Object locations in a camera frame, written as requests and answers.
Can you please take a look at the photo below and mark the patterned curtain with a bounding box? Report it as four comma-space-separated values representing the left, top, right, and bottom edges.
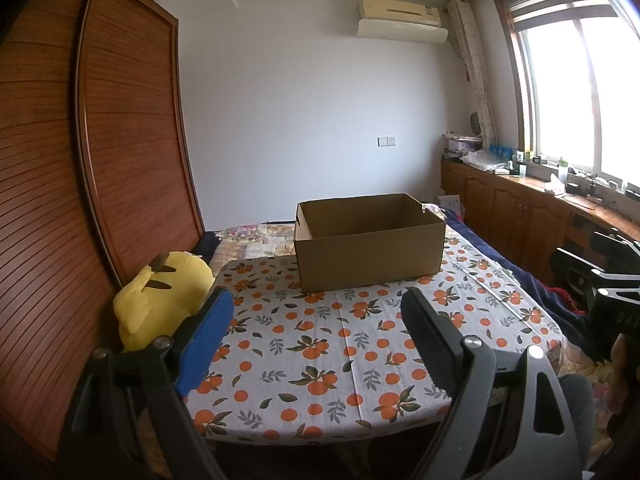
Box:
446, 0, 496, 141

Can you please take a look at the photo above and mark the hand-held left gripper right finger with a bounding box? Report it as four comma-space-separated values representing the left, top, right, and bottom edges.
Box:
400, 287, 586, 480

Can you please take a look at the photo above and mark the white air conditioner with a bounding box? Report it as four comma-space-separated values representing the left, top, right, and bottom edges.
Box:
356, 0, 449, 45

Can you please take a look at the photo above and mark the wooden counter cabinet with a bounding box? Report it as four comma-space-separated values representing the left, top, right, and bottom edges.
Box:
440, 157, 640, 286

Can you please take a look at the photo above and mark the wooden slatted wardrobe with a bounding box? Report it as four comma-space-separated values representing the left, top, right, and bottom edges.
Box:
0, 0, 206, 461

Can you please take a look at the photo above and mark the window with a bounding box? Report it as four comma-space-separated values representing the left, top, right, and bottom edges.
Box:
492, 0, 640, 191

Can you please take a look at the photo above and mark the yellow plush toy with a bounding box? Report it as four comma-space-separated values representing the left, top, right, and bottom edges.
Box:
112, 251, 216, 353

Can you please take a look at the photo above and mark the brown cardboard box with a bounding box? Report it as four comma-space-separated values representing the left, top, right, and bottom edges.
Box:
294, 192, 447, 293

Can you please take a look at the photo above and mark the dark blue blanket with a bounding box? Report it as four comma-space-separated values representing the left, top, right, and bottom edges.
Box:
440, 207, 601, 361

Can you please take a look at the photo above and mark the clear plastic bag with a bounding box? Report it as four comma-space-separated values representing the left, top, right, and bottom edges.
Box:
460, 149, 511, 175

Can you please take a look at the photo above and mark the white paper card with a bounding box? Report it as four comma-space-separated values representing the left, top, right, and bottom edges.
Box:
437, 192, 463, 216

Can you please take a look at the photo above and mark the orange print tablecloth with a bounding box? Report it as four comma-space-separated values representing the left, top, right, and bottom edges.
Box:
182, 232, 563, 446

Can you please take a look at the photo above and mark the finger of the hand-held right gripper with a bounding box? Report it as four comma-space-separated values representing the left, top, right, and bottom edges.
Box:
550, 247, 608, 311
590, 230, 640, 266

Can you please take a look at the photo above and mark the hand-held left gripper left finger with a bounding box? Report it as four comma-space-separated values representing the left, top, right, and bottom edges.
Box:
65, 287, 235, 480

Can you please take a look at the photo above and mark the stack of white boxes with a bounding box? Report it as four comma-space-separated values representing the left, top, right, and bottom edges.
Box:
442, 132, 483, 158

